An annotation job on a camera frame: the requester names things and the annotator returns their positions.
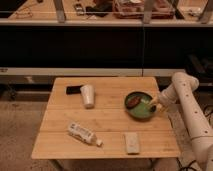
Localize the white rectangular sponge block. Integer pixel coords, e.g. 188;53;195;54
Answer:
124;132;140;154

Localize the white plastic bottle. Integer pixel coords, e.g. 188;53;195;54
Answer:
68;122;103;147

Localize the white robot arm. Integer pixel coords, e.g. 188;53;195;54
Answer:
150;72;213;171

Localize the small dark toy car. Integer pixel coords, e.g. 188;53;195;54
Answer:
73;3;85;16

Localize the white paper cup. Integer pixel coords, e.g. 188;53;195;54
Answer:
80;84;95;109

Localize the green ceramic bowl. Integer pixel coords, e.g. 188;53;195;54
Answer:
124;91;156;120

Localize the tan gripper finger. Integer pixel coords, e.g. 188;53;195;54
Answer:
156;104;164;112
149;96;158;105

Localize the black object on shelf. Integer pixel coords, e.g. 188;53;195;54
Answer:
86;3;112;17

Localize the brown food in bowl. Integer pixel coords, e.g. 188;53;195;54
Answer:
127;96;141;108

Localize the wicker tray on shelf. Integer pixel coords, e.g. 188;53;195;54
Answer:
113;0;175;19

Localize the long shelf bench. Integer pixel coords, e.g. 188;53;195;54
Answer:
0;0;213;27

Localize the black rectangular phone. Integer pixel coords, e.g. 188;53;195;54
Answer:
66;86;81;95

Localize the wooden folding table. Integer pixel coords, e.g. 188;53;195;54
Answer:
30;76;181;171

